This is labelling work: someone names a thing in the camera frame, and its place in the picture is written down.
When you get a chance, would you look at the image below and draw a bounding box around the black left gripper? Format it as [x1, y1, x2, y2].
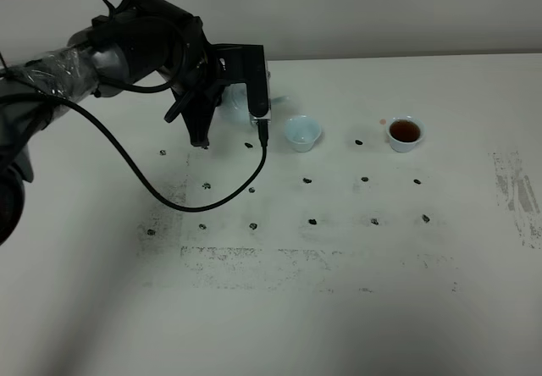
[164, 44, 247, 147]

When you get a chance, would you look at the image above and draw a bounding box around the light blue porcelain teapot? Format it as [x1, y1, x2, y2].
[221, 84, 293, 127]

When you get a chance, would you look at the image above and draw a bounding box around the left light blue teacup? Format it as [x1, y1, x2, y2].
[284, 115, 323, 152]

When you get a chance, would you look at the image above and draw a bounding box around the light blue teacup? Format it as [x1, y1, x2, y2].
[284, 115, 323, 152]
[385, 115, 426, 153]

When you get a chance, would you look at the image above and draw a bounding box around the right light blue teacup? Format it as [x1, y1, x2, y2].
[385, 115, 426, 153]

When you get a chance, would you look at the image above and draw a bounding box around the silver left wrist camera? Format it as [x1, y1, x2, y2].
[245, 45, 271, 121]

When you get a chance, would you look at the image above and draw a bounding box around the black camera usb cable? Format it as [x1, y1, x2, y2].
[0, 0, 271, 213]

